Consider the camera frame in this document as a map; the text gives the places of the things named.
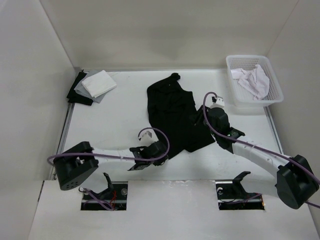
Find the folded white tank top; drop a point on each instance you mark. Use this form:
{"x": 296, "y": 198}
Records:
{"x": 98, "y": 84}

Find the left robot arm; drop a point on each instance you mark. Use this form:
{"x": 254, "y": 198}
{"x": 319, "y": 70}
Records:
{"x": 95, "y": 169}

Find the left metal table rail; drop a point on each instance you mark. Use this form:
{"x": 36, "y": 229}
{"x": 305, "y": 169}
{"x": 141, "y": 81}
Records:
{"x": 65, "y": 129}

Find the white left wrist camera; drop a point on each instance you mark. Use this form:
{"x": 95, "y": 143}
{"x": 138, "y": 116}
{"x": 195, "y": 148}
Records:
{"x": 145, "y": 135}

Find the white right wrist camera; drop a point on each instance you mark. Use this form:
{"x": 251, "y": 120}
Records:
{"x": 217, "y": 102}

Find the crumpled white tank top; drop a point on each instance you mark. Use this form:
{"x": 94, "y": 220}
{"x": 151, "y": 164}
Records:
{"x": 254, "y": 81}

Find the black tank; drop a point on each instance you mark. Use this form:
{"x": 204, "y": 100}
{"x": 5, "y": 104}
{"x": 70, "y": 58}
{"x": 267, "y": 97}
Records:
{"x": 172, "y": 110}
{"x": 74, "y": 97}

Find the white plastic mesh basket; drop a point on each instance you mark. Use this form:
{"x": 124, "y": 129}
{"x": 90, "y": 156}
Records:
{"x": 241, "y": 97}

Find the folded black tank top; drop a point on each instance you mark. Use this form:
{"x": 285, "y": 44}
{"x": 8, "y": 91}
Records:
{"x": 74, "y": 97}

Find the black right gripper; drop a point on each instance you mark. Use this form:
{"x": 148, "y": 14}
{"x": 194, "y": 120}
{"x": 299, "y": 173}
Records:
{"x": 198, "y": 118}

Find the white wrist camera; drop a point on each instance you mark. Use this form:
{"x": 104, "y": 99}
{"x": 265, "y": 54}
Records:
{"x": 217, "y": 102}
{"x": 145, "y": 135}

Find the metal table rail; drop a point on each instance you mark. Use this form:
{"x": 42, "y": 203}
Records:
{"x": 273, "y": 128}
{"x": 65, "y": 129}

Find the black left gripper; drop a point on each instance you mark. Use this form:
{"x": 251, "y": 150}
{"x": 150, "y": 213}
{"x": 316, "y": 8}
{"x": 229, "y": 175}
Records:
{"x": 159, "y": 162}

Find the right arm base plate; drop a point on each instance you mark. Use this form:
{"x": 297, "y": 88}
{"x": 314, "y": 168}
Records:
{"x": 231, "y": 196}

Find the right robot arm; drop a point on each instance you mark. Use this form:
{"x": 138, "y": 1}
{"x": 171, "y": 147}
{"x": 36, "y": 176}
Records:
{"x": 295, "y": 181}

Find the folded grey tank top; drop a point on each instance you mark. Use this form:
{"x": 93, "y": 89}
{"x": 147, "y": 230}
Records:
{"x": 79, "y": 88}

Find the right metal table rail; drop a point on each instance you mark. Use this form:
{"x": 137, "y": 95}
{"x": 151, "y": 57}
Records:
{"x": 273, "y": 128}

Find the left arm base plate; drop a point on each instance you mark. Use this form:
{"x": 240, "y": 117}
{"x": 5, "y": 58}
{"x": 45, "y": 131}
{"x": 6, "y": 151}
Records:
{"x": 115, "y": 200}

